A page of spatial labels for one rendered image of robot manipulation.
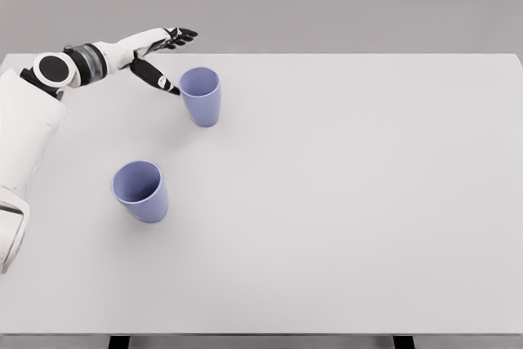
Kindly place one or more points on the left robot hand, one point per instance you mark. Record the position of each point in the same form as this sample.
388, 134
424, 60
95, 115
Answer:
147, 44

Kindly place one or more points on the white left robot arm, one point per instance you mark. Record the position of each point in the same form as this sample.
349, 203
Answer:
28, 128

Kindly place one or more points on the lavender plastic cup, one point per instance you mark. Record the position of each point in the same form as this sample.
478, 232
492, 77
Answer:
141, 193
201, 97

